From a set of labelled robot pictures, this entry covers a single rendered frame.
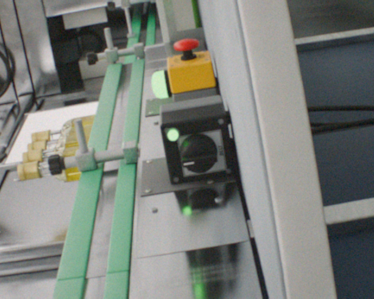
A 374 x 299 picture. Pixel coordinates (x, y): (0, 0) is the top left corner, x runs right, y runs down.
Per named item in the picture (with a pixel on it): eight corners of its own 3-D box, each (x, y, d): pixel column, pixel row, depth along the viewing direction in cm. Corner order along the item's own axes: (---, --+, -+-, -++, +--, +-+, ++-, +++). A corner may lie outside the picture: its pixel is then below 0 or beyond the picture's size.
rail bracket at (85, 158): (142, 153, 109) (53, 168, 109) (133, 105, 106) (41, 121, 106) (142, 164, 105) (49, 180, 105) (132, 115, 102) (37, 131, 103)
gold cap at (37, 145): (51, 152, 162) (31, 155, 162) (47, 137, 160) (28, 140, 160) (48, 158, 158) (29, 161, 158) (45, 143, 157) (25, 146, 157)
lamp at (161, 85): (173, 92, 124) (154, 95, 124) (168, 66, 122) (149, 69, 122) (173, 100, 119) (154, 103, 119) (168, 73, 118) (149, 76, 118)
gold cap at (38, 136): (54, 141, 167) (35, 145, 167) (50, 126, 165) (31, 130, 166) (52, 147, 163) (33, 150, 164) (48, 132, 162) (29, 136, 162)
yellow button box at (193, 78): (218, 89, 125) (173, 96, 125) (211, 46, 122) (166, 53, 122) (221, 102, 118) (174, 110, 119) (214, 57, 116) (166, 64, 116)
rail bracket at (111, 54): (152, 94, 168) (97, 103, 168) (139, 21, 162) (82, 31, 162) (152, 98, 165) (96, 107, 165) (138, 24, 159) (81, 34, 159)
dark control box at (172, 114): (233, 150, 99) (170, 161, 100) (224, 93, 96) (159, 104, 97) (239, 175, 92) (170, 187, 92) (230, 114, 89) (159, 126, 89)
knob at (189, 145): (219, 165, 91) (221, 176, 88) (182, 171, 91) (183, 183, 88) (214, 130, 90) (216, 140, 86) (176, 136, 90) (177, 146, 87)
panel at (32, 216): (134, 102, 228) (27, 121, 229) (132, 93, 227) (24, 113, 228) (120, 247, 145) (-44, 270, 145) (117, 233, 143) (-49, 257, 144)
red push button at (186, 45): (176, 59, 121) (173, 40, 120) (200, 56, 121) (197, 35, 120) (177, 66, 118) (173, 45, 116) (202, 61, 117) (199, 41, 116)
